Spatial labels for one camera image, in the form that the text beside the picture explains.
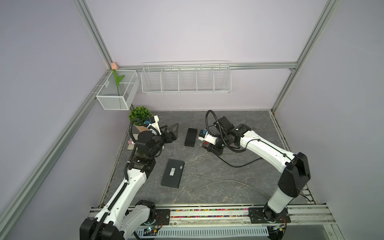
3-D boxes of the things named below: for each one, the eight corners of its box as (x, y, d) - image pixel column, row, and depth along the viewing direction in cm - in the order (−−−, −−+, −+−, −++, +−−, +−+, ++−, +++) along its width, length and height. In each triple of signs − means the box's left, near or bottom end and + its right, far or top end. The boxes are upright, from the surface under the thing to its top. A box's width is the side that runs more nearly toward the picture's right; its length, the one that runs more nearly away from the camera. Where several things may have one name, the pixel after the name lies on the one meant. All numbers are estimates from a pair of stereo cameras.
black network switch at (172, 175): (160, 185, 86) (159, 183, 84) (169, 160, 96) (168, 158, 94) (178, 188, 85) (178, 187, 83) (185, 162, 95) (184, 161, 93)
